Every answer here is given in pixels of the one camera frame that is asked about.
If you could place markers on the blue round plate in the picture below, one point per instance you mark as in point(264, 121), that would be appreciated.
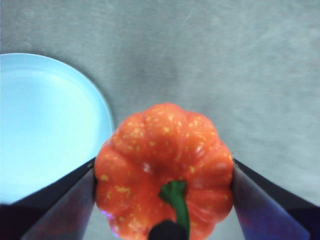
point(47, 120)

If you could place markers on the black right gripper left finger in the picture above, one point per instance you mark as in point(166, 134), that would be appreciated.
point(50, 210)

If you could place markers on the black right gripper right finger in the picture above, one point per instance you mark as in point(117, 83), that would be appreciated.
point(270, 212)

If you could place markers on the orange toy pumpkin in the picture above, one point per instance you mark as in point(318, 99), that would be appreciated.
point(162, 162)

